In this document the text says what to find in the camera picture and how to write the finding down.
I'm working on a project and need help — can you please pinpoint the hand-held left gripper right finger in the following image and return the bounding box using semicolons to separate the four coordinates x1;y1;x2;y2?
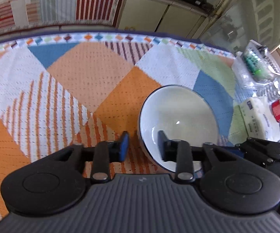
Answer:
157;130;233;184

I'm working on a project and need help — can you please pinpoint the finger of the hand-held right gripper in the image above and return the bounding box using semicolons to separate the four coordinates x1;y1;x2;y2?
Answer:
219;137;280;168

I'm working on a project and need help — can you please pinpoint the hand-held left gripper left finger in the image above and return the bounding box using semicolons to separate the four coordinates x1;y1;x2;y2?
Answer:
50;131;130;184

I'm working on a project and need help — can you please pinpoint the white bowl with dark rim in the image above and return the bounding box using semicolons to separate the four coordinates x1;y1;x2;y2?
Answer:
137;85;220;174

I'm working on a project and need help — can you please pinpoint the white tissue pack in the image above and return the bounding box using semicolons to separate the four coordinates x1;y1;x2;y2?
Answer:
239;97;280;141

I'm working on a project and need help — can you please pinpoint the patchwork checked tablecloth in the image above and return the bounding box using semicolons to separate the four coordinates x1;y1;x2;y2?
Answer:
0;32;280;227

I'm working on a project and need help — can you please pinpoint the clear plastic wrapper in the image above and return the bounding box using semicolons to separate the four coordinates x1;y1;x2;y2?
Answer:
232;52;255;88

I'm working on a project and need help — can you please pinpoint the cream kitchen base cabinet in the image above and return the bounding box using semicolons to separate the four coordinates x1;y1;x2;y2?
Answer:
117;0;211;39

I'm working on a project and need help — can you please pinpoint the striped patchwork counter cloth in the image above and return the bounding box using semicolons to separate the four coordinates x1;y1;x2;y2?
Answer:
0;0;128;30

